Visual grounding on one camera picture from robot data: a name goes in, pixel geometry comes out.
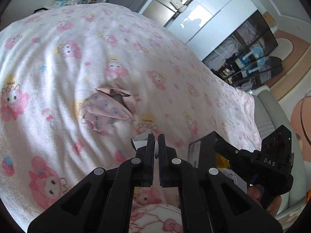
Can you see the pink cartoon print blanket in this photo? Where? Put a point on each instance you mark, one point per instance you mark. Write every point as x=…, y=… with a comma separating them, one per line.
x=79, y=82

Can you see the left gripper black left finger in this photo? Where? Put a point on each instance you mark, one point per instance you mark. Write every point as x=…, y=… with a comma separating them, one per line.
x=102, y=201

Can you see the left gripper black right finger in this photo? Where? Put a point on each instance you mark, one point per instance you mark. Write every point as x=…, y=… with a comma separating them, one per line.
x=209, y=201

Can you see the black glass display cabinet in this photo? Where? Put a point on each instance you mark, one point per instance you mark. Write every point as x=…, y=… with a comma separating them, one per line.
x=243, y=59

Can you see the pink patterned cloth garment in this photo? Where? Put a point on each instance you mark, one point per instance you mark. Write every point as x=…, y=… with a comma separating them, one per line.
x=106, y=107

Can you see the white smart watch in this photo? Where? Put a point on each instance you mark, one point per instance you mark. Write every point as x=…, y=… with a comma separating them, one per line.
x=142, y=140

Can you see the green yellow corn snack bag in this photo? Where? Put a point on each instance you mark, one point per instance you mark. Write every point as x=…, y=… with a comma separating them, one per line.
x=222, y=162

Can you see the black cardboard storage box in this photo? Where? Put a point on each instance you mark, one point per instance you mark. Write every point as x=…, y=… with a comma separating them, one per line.
x=201, y=155

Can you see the white wardrobe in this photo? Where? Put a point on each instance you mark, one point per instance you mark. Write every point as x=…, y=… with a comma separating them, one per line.
x=204, y=24

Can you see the round pink wall decoration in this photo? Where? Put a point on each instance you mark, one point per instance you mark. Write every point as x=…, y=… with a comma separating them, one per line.
x=300, y=121

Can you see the person's right hand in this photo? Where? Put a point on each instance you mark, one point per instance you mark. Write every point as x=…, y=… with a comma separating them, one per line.
x=274, y=206

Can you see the grey padded headboard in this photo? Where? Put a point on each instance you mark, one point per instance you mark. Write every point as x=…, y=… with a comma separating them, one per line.
x=269, y=115

